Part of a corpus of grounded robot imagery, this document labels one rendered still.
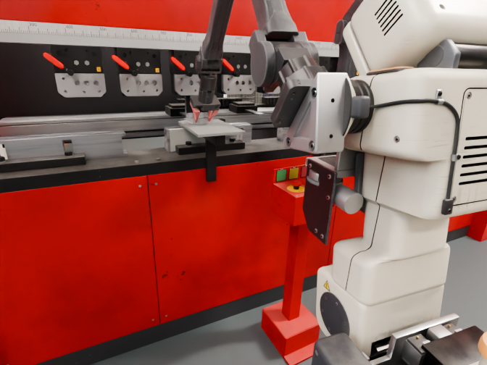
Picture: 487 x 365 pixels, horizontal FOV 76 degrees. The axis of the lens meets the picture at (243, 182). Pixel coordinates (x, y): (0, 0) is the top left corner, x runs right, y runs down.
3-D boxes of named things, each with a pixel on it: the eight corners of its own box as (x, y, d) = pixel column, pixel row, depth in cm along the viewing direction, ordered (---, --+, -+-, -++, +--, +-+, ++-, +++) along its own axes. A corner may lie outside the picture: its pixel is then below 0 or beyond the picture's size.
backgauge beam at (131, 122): (1, 148, 126) (-5, 122, 123) (8, 140, 138) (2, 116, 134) (396, 119, 223) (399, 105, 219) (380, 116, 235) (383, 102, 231)
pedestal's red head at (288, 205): (293, 227, 118) (297, 182, 112) (270, 209, 131) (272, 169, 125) (333, 216, 127) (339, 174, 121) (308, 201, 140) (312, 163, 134)
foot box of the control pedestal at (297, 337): (290, 368, 136) (292, 347, 132) (260, 326, 156) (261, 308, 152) (325, 350, 145) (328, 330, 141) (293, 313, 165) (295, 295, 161)
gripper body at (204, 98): (189, 99, 119) (191, 82, 114) (214, 98, 123) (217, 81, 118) (194, 109, 115) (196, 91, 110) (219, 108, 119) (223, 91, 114)
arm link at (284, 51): (287, 66, 49) (317, 66, 51) (268, 27, 54) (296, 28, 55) (271, 108, 57) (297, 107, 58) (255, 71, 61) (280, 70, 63)
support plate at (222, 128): (198, 137, 107) (198, 134, 107) (177, 123, 129) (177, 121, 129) (245, 133, 115) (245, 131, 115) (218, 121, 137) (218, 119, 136)
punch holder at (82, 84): (59, 97, 106) (49, 44, 100) (60, 95, 113) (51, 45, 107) (106, 96, 112) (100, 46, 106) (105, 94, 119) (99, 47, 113)
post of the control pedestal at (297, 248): (288, 321, 145) (299, 217, 125) (281, 312, 150) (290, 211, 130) (298, 316, 148) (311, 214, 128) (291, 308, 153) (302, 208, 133)
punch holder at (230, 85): (223, 94, 131) (223, 51, 125) (215, 93, 138) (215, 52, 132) (254, 94, 137) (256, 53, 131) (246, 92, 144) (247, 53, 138)
